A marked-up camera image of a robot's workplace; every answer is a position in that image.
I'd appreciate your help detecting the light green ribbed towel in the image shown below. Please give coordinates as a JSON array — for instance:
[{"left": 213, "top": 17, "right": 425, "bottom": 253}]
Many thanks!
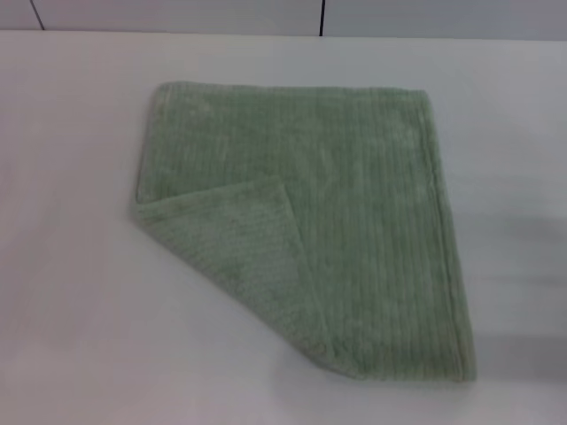
[{"left": 127, "top": 81, "right": 478, "bottom": 383}]

